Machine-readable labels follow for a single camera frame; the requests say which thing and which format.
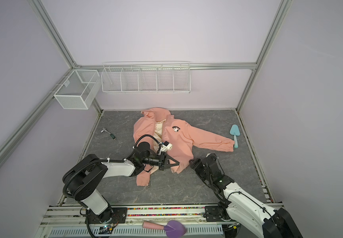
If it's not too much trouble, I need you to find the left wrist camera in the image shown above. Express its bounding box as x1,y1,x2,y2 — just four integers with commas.
158,141,172,154

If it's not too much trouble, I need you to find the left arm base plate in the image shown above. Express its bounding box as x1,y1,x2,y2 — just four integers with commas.
86,207,128,224

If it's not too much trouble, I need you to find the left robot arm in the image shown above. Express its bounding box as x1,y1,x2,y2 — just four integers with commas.
62,134,179,217

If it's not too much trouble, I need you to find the small green-handled screwdriver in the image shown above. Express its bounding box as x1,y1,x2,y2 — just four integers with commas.
101,128,116,140

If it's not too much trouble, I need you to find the purple pink-handled scoop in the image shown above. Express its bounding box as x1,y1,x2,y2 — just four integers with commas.
142,220,187,238

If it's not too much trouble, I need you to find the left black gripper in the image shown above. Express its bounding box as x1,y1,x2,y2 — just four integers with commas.
142,152,179,171

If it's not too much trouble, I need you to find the pink zip jacket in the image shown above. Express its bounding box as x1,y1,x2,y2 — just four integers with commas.
133,108,235,174

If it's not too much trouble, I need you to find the teal plastic trowel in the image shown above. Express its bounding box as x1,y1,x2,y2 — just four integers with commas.
230,125,240,148

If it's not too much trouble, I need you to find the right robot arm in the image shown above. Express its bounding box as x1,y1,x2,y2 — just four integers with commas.
189,154,303,238

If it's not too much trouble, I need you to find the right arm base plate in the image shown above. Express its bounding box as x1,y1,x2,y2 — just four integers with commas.
203,205,232,222

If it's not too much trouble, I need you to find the white wire shelf basket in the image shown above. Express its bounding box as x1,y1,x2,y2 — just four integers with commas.
101,61,191,93

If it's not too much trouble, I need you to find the white mesh box basket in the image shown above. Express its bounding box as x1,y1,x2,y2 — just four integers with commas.
54,69,102,110

